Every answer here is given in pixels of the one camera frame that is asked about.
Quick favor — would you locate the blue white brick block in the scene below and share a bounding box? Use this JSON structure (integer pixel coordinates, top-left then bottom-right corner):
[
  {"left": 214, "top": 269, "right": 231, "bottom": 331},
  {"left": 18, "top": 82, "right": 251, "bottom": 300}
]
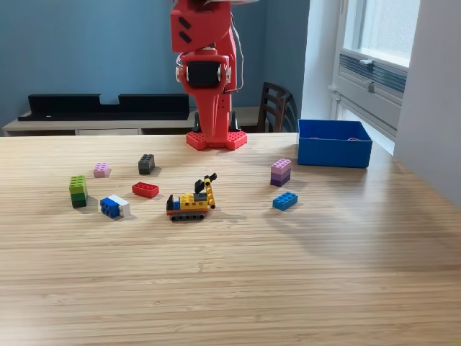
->
[{"left": 99, "top": 194, "right": 131, "bottom": 219}]

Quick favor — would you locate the blue plastic bin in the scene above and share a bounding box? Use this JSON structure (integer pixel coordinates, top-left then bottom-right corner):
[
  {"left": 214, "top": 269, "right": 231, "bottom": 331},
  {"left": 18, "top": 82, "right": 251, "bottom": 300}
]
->
[{"left": 297, "top": 118, "right": 374, "bottom": 169}]

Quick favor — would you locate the dark wooden chair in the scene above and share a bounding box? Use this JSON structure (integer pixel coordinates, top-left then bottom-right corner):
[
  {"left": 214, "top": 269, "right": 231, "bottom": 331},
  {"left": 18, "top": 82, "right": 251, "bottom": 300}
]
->
[{"left": 256, "top": 81, "right": 298, "bottom": 134}]

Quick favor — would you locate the dark grey brick stack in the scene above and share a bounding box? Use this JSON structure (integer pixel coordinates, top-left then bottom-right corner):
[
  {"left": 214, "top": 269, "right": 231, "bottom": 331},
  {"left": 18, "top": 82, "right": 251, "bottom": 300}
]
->
[{"left": 138, "top": 154, "right": 156, "bottom": 176}]

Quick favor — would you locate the purple brick stack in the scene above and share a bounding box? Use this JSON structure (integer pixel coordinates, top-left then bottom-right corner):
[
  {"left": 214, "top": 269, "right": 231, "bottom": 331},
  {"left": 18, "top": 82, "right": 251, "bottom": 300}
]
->
[{"left": 269, "top": 158, "right": 292, "bottom": 187}]

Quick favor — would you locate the red flat brick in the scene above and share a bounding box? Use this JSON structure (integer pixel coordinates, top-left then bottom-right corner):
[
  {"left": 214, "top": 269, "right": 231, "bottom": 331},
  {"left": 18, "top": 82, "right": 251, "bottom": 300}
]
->
[{"left": 131, "top": 181, "right": 160, "bottom": 199}]

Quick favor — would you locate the yellow toy digger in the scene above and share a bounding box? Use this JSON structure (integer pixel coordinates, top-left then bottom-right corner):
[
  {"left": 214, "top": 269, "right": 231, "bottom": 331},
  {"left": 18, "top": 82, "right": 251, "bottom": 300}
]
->
[{"left": 165, "top": 172, "right": 218, "bottom": 223}]

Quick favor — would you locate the pink brick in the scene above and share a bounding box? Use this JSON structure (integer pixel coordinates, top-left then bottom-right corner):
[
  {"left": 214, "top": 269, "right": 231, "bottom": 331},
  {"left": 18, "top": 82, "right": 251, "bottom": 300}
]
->
[{"left": 92, "top": 161, "right": 111, "bottom": 179}]

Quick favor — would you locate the blue brick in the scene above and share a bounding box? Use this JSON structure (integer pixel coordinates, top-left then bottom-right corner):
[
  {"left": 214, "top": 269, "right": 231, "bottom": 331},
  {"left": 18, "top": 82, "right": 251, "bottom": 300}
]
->
[{"left": 272, "top": 191, "right": 299, "bottom": 212}]

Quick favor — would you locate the pale wooden sideboard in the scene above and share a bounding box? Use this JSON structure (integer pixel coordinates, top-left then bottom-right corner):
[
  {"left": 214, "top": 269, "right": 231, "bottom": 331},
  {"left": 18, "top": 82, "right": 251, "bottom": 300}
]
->
[{"left": 1, "top": 106, "right": 269, "bottom": 137}]

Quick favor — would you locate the green brick stack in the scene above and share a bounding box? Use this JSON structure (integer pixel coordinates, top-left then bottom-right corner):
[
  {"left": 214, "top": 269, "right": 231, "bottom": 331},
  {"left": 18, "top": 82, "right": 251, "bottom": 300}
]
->
[{"left": 68, "top": 174, "right": 89, "bottom": 209}]

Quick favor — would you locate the grey window vent grille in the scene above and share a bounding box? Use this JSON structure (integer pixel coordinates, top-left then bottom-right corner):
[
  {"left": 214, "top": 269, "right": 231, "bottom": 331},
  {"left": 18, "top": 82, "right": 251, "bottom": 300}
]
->
[{"left": 338, "top": 53, "right": 408, "bottom": 95}]

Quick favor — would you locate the white window frame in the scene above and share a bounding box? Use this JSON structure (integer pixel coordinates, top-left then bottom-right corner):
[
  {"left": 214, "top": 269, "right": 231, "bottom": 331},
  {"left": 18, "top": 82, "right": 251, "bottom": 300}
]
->
[{"left": 338, "top": 0, "right": 422, "bottom": 69}]

